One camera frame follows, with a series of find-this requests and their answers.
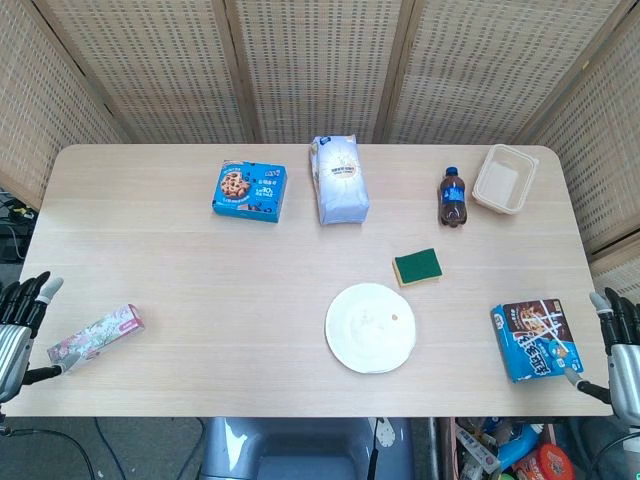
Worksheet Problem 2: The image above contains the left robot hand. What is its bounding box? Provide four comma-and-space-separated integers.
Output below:
0, 271, 69, 404

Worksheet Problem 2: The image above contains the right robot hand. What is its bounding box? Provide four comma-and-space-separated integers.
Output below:
563, 286, 640, 426

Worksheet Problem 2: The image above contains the yellow green sponge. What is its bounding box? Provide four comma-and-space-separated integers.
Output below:
393, 247, 444, 290

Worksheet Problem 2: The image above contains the white paper plate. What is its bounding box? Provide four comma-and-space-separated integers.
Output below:
324, 282, 418, 375

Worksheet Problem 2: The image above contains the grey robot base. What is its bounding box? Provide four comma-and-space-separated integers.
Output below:
198, 417, 416, 480

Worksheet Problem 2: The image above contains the pink floral box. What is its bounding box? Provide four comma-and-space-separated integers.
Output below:
46, 303, 147, 375

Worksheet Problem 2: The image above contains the blue snack box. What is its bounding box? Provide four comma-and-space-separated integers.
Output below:
489, 298, 585, 385

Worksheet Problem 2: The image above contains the crate of assorted items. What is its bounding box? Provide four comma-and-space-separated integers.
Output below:
439, 417, 581, 480

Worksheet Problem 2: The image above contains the beige plastic food container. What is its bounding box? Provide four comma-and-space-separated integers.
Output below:
471, 143, 541, 217

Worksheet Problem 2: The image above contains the small cola bottle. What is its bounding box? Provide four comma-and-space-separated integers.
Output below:
438, 166, 470, 230

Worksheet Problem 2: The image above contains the blue cookie box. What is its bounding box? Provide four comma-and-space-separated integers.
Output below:
211, 159, 289, 225

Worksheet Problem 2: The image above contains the white flour bag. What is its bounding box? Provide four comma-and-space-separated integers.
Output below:
308, 133, 372, 227

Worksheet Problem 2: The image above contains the woven folding screen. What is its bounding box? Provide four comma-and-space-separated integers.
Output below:
0, 0, 640, 301

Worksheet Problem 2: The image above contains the black floor cable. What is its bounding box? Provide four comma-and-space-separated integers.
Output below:
0, 417, 206, 480

